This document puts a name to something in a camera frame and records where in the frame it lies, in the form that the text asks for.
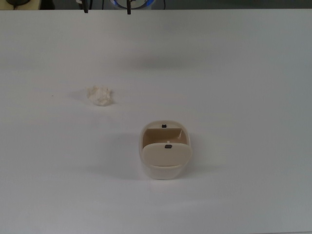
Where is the small beige bin with lid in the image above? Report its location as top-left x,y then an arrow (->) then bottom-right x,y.
138,119 -> 194,181

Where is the white paper trash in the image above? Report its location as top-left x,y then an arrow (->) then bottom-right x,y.
86,85 -> 114,107

